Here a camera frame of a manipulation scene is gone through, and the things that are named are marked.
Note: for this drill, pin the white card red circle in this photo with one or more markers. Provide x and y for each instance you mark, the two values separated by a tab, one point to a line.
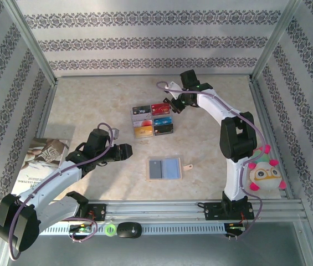
142	122

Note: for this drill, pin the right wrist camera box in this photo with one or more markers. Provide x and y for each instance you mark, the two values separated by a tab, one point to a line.
170	86

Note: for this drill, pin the dark grey card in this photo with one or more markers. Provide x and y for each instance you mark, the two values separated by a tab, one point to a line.
156	169

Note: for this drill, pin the black computer mouse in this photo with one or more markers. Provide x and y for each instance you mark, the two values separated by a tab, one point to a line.
128	230

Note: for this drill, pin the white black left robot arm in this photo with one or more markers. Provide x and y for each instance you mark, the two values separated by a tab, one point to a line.
51	183

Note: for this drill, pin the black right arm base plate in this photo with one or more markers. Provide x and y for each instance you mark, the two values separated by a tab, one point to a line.
214	212

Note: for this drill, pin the orange gold card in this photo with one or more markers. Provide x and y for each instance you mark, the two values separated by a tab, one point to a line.
143	132

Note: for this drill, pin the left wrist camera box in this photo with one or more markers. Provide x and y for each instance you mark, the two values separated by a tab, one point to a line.
114	132

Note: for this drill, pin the aluminium table side rail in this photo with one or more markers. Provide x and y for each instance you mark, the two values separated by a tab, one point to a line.
262	110
48	105

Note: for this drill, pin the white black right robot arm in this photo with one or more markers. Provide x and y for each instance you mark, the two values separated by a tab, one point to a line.
235	177

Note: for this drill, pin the aluminium mounting rail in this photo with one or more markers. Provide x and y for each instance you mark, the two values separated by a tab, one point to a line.
156	212

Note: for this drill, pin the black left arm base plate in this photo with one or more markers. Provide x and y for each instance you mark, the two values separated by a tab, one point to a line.
99	212

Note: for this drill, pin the pink green plush toy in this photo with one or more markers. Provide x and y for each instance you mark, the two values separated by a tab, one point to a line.
265	177

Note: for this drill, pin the black Vip card white print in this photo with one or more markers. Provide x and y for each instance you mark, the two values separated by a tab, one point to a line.
141	110

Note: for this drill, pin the black card orange mark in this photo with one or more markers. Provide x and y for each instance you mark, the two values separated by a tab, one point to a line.
164	129

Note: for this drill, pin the red VIP card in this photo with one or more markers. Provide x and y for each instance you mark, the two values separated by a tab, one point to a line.
161	109

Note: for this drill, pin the book with photo cover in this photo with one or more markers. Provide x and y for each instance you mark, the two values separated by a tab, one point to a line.
45	155

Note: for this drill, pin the beige leather card holder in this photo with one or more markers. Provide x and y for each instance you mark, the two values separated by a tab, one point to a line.
173	169

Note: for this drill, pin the blue VIP card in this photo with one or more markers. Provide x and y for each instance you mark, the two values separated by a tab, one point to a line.
163	121

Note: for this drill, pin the small circuit board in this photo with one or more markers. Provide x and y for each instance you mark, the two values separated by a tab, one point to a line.
235	227
81	229

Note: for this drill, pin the aluminium frame corner post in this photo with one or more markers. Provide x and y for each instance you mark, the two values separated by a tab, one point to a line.
31	41
275	41

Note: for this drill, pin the clear acrylic card stand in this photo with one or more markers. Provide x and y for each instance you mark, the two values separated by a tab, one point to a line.
152	116

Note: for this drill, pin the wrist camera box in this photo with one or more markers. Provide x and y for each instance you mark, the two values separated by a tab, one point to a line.
114	132
170	86

